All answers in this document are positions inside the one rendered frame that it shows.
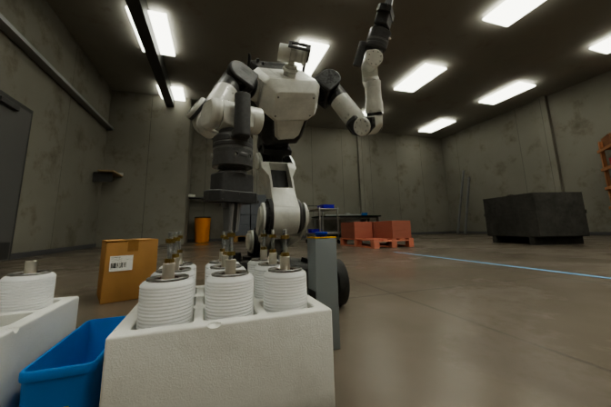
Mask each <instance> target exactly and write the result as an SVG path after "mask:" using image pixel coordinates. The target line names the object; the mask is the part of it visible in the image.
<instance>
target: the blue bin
mask: <svg viewBox="0 0 611 407"><path fill-rule="evenodd" d="M124 318H125V316H117V317H109V318H101V319H93V320H89V321H86V322H85V323H83V324H82V325H81V326H79V327H78V328H77V329H75V330H74V331H73V332H71V333H70V334H68V335H67V336H66V337H65V338H64V339H63V340H61V341H60V342H59V343H57V344H56V345H55V346H53V347H52V348H51V349H49V350H48V351H47V352H45V353H44V354H42V355H41V356H40V357H38V358H37V359H36V360H34V361H33V362H32V363H30V364H29V365H28V366H26V367H25V368H24V369H23V370H22V371H21V372H20V373H19V376H18V382H19V383H21V391H20V402H19V407H99V402H100V392H101V382H102V372H103V363H104V353H105V339H106V338H107V337H108V336H109V335H110V333H112V332H113V330H114V329H115V328H116V327H117V325H118V324H119V323H120V322H122V321H123V320H124Z"/></svg>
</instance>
